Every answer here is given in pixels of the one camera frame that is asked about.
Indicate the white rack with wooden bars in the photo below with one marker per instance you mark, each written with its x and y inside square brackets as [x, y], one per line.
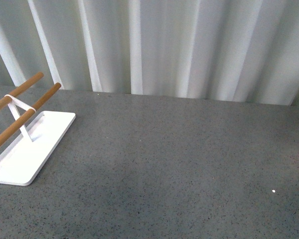
[40, 134]

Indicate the white curtain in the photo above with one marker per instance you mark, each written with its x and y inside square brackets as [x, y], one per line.
[228, 50]

